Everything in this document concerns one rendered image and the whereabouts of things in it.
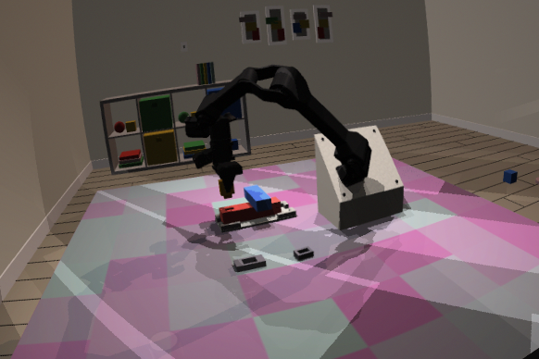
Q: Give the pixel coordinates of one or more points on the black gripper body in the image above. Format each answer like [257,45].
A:
[226,167]

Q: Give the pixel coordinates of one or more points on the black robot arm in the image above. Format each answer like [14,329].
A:
[289,89]

